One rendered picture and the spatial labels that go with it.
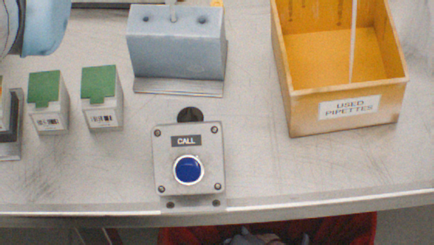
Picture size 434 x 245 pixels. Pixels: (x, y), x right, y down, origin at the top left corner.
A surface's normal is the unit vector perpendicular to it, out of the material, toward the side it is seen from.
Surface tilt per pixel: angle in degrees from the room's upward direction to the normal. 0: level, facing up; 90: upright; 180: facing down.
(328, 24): 90
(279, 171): 0
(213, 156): 30
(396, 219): 0
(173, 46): 90
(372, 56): 0
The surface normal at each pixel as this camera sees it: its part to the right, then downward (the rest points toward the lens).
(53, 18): 0.99, 0.11
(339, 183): -0.05, -0.46
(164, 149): -0.02, 0.04
